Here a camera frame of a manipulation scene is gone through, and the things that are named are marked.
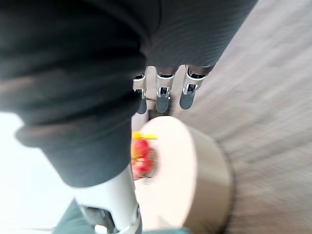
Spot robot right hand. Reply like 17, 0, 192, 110
0, 0, 259, 234

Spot bowl of red fruit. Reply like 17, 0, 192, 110
131, 131, 160, 181

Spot round white coffee table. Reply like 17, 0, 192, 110
131, 115, 235, 234

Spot grey-green cushion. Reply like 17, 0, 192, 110
51, 199, 98, 234

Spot grey striped rug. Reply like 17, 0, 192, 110
168, 0, 312, 234

